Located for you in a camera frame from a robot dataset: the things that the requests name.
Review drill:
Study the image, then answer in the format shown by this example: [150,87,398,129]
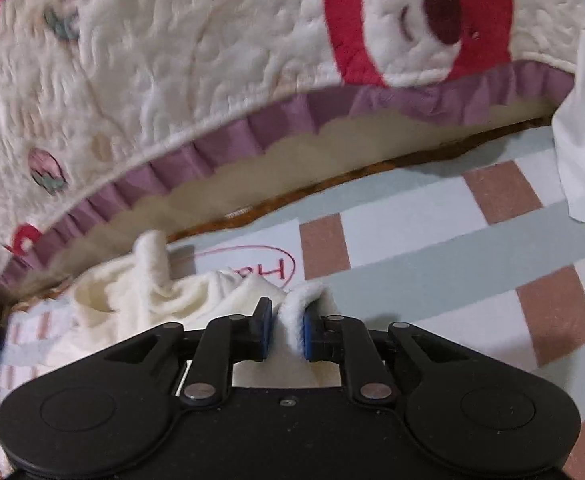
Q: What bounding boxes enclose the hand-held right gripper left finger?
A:
[103,297,274,407]

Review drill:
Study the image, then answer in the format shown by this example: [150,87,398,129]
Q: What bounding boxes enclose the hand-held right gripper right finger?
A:
[300,311,481,403]

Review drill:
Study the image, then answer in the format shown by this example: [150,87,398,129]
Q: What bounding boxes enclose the cream fleece garment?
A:
[70,230,343,391]

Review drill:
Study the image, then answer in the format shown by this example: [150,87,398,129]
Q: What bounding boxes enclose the checkered blanket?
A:
[0,125,585,480]

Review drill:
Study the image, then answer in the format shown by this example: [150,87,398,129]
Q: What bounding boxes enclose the quilted bedspread with purple ruffle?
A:
[0,0,585,301]

